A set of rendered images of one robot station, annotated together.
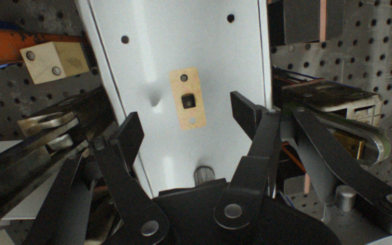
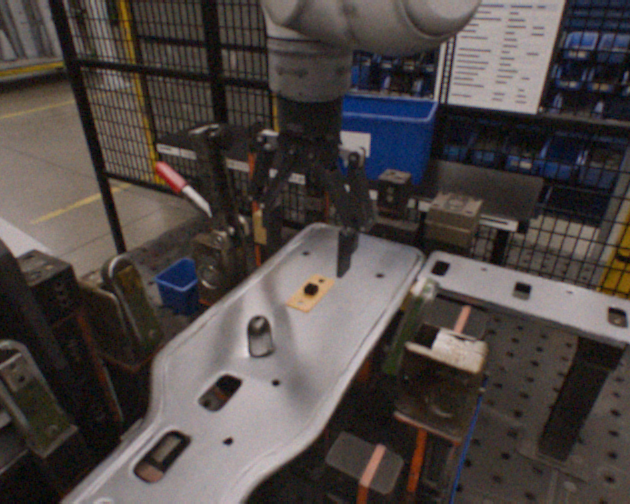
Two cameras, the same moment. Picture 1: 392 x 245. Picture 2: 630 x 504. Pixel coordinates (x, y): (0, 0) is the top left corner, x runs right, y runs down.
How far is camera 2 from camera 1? 0.59 m
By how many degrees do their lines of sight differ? 77
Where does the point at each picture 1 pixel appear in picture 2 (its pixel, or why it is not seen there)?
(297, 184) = (357, 454)
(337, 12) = (477, 322)
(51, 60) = not seen: hidden behind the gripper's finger
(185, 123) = (293, 300)
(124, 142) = (278, 211)
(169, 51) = (325, 268)
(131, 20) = (318, 250)
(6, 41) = not seen: hidden behind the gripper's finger
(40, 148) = (228, 212)
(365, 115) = (461, 346)
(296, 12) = (438, 306)
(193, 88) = (321, 288)
